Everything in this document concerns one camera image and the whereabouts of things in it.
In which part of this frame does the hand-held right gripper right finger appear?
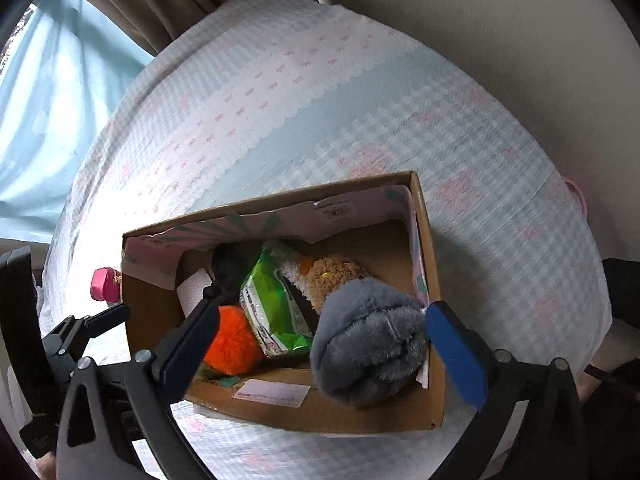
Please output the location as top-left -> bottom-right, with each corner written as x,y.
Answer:
424,301 -> 596,480

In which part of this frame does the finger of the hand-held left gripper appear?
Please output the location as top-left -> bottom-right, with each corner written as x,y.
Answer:
44,303 -> 132,362

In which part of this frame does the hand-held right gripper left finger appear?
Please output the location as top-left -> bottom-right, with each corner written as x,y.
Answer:
56,301 -> 222,480

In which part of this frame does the orange plush ball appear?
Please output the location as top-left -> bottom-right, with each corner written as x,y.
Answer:
202,305 -> 265,376

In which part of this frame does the white sock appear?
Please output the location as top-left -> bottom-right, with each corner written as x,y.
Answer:
176,267 -> 216,319

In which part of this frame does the green tissue packet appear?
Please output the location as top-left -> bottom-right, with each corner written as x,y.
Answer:
239,247 -> 316,360

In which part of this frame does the grey fluffy sock ball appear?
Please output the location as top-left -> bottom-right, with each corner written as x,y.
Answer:
309,279 -> 432,407

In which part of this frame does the black fuzzy item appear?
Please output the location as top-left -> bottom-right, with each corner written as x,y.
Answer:
210,242 -> 264,292

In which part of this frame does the cardboard box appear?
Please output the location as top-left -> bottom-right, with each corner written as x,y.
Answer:
121,171 -> 447,433

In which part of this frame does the brown plush toy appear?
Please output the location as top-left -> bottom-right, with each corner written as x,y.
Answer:
277,255 -> 374,314

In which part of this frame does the small pink case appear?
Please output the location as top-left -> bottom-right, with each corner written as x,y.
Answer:
91,267 -> 124,304

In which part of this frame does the pink plastic tub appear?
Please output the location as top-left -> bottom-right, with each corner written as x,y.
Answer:
562,175 -> 589,217

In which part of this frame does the light blue cloth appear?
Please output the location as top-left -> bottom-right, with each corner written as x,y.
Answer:
0,0 -> 157,239

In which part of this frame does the checked light blue bed sheet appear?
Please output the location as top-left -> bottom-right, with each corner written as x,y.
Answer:
40,0 -> 614,480

